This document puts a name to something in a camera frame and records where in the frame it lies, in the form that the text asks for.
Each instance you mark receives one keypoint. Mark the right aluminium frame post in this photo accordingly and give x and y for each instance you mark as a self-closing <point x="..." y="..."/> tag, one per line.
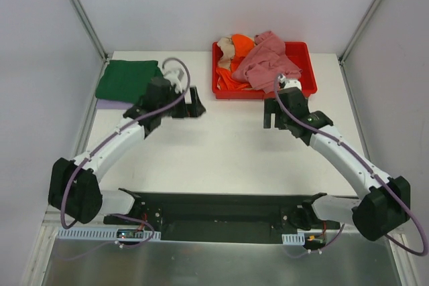
<point x="362" y="26"/>

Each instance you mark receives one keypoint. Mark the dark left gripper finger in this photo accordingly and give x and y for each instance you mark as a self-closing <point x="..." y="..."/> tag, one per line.
<point x="195" y="107"/>
<point x="179" y="110"/>

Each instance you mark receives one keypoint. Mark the right white cable duct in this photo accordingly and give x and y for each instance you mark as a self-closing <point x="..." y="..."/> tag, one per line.
<point x="297" y="239"/>

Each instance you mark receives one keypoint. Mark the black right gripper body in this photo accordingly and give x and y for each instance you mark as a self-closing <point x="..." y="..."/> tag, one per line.
<point x="277" y="112"/>

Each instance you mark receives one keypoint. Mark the white cable duct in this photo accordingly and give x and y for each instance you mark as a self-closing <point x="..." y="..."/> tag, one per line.
<point x="108" y="234"/>
<point x="297" y="239"/>

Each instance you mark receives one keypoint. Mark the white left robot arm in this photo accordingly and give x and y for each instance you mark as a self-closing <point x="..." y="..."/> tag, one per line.
<point x="75" y="183"/>

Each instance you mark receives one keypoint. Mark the orange t shirt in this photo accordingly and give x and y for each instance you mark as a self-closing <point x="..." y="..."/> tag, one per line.
<point x="243" y="45"/>

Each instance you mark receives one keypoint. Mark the folded lavender t shirt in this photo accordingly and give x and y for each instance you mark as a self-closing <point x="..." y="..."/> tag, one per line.
<point x="112" y="105"/>

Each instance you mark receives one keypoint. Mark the left white cable duct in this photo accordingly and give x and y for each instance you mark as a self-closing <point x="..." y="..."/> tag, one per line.
<point x="108" y="234"/>

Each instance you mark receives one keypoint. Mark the beige t shirt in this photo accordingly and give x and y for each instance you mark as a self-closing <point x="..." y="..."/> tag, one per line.
<point x="227" y="48"/>

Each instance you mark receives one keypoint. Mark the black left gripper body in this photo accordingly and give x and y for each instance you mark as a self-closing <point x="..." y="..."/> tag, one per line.
<point x="187" y="106"/>

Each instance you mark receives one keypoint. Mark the green t shirt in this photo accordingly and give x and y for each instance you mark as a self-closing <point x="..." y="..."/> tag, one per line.
<point x="126" y="81"/>

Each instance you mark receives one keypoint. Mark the pink t shirt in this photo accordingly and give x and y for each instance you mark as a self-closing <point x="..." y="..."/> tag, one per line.
<point x="262" y="65"/>

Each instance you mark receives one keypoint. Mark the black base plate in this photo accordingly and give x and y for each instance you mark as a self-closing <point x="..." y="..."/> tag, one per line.
<point x="222" y="218"/>

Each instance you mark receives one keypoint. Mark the aluminium frame post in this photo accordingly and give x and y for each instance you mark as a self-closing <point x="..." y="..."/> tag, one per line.
<point x="362" y="26"/>
<point x="89" y="29"/>

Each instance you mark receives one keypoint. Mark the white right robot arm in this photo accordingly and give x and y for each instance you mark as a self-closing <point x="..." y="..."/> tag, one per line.
<point x="380" y="203"/>

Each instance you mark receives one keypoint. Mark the left aluminium frame post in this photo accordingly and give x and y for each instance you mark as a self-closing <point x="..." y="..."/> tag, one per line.
<point x="89" y="29"/>

